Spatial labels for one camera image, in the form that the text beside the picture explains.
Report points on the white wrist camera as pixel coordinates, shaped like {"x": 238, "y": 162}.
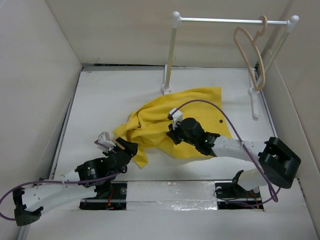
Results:
{"x": 176, "y": 116}
{"x": 104, "y": 141}

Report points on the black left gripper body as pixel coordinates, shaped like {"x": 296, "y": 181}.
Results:
{"x": 132, "y": 153}

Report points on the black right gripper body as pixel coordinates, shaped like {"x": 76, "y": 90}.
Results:
{"x": 178, "y": 135}

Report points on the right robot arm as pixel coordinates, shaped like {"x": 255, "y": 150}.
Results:
{"x": 275, "y": 163}

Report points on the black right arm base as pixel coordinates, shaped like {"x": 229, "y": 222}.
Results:
{"x": 231, "y": 196}

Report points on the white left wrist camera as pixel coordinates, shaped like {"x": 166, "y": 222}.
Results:
{"x": 104, "y": 141}

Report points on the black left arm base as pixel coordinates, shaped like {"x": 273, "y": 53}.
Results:
{"x": 114, "y": 199}

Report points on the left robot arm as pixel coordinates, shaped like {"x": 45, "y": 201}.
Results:
{"x": 92, "y": 179}

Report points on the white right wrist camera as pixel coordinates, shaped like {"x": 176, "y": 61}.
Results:
{"x": 176, "y": 116}

